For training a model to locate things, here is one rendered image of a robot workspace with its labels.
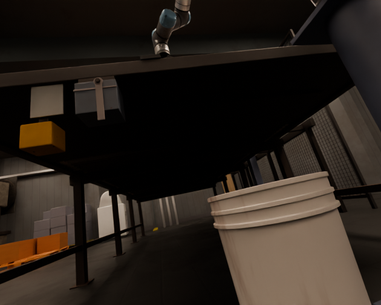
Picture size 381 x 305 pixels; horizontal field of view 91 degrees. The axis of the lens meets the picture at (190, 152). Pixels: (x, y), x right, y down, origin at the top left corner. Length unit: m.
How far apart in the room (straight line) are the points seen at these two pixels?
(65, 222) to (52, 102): 5.17
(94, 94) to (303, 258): 0.70
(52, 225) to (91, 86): 5.38
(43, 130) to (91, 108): 0.15
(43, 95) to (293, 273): 0.85
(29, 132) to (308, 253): 0.77
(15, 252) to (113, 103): 4.05
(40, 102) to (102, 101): 0.21
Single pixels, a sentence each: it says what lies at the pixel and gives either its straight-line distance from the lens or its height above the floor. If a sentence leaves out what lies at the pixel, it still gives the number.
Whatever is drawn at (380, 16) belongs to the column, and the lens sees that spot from 0.80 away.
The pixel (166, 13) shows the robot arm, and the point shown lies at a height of 1.23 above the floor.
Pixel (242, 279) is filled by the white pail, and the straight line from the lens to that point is 0.48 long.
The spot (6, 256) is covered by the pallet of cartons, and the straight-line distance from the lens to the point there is 4.58.
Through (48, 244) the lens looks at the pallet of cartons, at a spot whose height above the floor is 0.27.
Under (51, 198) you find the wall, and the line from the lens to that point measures 7.21.
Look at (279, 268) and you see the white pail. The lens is 0.43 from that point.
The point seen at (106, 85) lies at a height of 0.81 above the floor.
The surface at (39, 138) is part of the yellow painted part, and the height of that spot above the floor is 0.64.
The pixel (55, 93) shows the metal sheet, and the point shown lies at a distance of 0.81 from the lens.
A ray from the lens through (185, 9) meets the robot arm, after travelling 1.18.
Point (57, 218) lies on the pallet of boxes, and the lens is 5.92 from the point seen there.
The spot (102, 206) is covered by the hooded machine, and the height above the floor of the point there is 0.91.
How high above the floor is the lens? 0.35
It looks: 16 degrees up
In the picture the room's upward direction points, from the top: 12 degrees counter-clockwise
